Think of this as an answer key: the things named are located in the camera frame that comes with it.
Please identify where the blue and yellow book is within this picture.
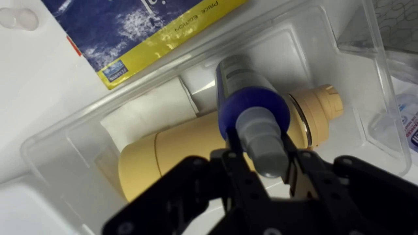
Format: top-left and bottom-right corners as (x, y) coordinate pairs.
(40, 0), (246, 89)

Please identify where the clear plastic lunchbox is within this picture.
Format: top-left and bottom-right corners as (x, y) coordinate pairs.
(0, 0), (418, 235)

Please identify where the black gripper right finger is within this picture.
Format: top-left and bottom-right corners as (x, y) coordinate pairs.
(282, 135), (418, 235)

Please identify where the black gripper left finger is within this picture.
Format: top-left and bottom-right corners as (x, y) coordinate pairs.
(101, 149), (269, 235)

